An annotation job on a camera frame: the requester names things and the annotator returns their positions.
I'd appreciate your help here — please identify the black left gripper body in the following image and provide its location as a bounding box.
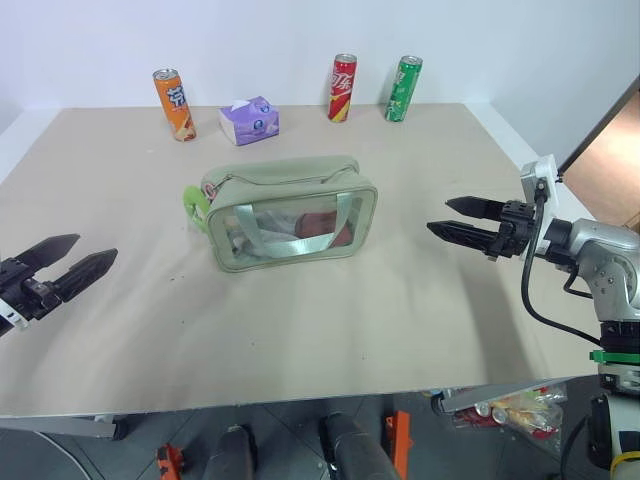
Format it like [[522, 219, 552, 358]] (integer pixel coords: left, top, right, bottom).
[[0, 257, 66, 324]]

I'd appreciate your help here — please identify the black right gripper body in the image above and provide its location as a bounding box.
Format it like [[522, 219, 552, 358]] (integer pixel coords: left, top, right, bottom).
[[483, 199, 542, 262]]

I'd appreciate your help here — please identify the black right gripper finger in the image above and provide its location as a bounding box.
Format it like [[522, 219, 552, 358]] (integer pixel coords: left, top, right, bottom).
[[426, 220, 501, 251], [445, 197, 507, 222]]

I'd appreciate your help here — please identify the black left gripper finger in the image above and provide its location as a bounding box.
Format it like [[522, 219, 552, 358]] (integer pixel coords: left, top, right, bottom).
[[49, 248, 120, 304], [13, 233, 82, 275]]

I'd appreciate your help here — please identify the green transparent toiletry bag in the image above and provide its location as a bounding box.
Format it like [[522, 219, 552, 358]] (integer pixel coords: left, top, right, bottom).
[[200, 155, 378, 274]]

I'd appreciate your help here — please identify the brown wooden board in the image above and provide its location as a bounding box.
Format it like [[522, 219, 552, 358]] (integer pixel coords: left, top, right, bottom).
[[555, 74, 640, 227]]

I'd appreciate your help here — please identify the bright green zipper pull tag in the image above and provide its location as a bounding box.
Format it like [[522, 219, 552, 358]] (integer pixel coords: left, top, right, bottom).
[[181, 185, 213, 233]]

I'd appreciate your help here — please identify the green soda can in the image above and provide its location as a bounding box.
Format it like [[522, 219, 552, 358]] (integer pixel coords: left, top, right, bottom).
[[384, 55, 425, 123]]

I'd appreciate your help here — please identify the red cola can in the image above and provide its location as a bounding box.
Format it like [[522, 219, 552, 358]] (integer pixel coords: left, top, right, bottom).
[[327, 53, 359, 123]]

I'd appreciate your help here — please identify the bag of snack packets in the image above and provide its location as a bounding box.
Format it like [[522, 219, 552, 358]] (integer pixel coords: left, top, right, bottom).
[[452, 383, 569, 444]]

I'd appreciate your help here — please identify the orange drink can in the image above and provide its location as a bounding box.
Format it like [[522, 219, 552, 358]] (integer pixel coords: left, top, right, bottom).
[[152, 68, 198, 143]]

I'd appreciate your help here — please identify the orange clamp stand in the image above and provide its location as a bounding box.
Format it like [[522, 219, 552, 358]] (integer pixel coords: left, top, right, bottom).
[[156, 443, 184, 480], [383, 409, 414, 480]]

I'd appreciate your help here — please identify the purple tissue pack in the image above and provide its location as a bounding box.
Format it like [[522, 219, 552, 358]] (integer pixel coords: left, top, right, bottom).
[[217, 95, 281, 147]]

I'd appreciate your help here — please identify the dark rounded robot leg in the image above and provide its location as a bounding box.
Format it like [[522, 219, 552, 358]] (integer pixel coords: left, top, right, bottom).
[[318, 412, 401, 480], [205, 423, 257, 480]]

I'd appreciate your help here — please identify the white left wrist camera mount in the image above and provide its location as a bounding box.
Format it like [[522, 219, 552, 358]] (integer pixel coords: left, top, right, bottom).
[[0, 298, 29, 337]]

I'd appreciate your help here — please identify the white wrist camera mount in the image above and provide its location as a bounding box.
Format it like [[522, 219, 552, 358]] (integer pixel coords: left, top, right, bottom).
[[518, 154, 561, 262], [0, 298, 29, 337]]

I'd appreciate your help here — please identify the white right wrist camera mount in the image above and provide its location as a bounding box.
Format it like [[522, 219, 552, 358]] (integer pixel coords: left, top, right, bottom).
[[518, 154, 561, 262]]

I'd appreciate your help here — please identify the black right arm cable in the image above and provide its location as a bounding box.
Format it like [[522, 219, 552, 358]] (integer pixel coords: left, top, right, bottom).
[[520, 182, 604, 345]]

